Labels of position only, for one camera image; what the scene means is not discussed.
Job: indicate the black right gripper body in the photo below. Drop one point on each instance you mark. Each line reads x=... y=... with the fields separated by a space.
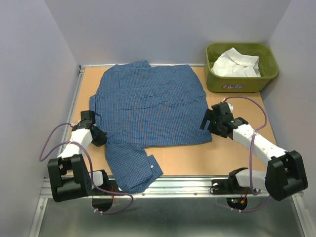
x=215 y=128

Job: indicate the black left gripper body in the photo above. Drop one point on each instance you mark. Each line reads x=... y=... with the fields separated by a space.
x=98 y=139

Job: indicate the blue plaid long sleeve shirt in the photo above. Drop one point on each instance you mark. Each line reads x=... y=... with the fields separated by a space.
x=141 y=106

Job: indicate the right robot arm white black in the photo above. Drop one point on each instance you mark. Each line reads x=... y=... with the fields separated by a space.
x=285 y=172

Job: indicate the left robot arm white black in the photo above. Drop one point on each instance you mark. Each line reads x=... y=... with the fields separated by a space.
x=68 y=173

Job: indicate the white cloth in bin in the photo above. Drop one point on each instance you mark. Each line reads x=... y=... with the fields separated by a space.
x=231 y=63

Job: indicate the green plastic bin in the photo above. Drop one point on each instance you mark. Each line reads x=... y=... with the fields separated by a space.
x=268 y=68

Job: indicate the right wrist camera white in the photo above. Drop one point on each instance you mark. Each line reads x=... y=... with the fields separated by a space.
x=229 y=104

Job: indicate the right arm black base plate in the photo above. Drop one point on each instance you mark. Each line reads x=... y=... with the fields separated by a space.
x=237 y=196

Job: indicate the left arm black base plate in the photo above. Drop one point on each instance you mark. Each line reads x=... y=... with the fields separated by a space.
x=108 y=203

